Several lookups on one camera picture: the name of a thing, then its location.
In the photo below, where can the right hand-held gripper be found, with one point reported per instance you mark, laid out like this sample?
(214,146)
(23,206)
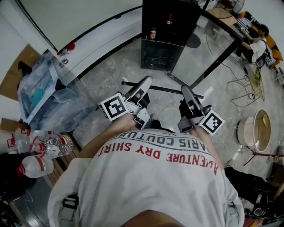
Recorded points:
(211,122)

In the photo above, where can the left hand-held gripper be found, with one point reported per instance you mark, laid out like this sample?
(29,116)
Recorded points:
(114,106)

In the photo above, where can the black shelf cabinet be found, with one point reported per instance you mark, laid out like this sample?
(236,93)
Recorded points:
(159,55)

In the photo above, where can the person's left forearm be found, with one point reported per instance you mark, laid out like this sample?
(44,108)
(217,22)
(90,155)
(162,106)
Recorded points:
(106,137)

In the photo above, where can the person's right forearm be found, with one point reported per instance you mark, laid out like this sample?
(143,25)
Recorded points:
(200,133)

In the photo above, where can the person's leg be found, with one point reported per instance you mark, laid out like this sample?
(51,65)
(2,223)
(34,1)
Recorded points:
(163,127)

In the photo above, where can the clear glass shelf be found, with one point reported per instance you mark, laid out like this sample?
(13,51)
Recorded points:
(159,42)

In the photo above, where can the drink can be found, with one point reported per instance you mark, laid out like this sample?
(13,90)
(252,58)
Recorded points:
(153,33)

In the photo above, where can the black standing fan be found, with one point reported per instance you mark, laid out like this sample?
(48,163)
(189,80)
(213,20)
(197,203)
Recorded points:
(193,41)

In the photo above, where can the red label cola bottle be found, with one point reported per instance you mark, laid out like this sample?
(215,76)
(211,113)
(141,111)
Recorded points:
(169,20)

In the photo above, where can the clear acrylic case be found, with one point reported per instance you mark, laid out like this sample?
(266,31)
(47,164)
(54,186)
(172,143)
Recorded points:
(66,104)

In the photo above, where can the red plastic object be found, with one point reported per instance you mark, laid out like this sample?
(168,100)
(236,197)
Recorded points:
(71,46)

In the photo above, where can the wooden side table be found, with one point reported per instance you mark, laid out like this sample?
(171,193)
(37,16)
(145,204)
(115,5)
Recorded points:
(222,15)

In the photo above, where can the white projector screen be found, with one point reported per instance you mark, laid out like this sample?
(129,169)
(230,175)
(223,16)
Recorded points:
(77,17)

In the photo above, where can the tripod stand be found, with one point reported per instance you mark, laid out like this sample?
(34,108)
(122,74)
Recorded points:
(266,154)

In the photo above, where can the sofa with yellow cushions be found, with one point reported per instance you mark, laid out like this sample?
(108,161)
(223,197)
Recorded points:
(277,55)

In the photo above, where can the black bag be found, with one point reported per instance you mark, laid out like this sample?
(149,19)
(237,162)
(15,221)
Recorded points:
(11,177)
(244,181)

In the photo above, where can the clear water bottle red label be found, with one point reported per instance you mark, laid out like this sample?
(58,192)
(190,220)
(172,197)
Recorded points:
(33,167)
(58,145)
(41,137)
(18,142)

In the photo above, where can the person's white printed shirt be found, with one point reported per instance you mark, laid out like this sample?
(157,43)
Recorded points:
(144,188)

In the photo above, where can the teal plastic item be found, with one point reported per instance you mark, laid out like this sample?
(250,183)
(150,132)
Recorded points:
(40,91)

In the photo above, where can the plastic water bottles red labels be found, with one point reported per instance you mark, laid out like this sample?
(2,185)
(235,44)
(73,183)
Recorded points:
(64,168)

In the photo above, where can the person's chin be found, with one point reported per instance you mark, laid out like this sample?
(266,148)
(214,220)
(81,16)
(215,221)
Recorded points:
(153,220)

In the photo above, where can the brown cardboard sheet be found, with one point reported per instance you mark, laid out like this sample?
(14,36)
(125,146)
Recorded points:
(13,79)

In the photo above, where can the black cabinet frame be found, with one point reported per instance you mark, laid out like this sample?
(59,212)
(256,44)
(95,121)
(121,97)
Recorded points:
(206,51)

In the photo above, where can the black bracket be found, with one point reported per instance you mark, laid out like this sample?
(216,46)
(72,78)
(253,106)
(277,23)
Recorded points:
(24,67)

